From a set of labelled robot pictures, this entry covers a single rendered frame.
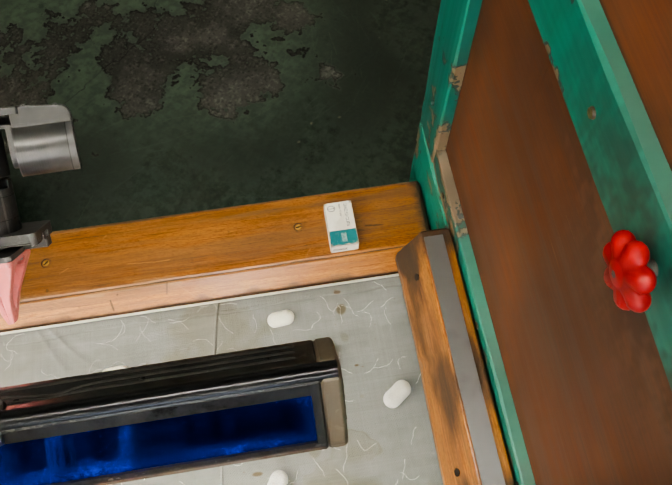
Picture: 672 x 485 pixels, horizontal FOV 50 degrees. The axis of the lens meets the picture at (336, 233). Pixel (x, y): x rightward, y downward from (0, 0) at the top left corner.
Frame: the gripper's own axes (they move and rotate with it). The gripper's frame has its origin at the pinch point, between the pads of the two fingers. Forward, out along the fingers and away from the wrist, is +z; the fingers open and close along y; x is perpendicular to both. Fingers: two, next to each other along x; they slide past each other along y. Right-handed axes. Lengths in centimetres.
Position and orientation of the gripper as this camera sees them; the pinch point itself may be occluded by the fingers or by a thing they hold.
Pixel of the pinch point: (11, 315)
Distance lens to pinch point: 85.1
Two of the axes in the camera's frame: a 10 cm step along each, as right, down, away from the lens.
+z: 1.0, 9.6, 2.5
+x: -1.1, -2.3, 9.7
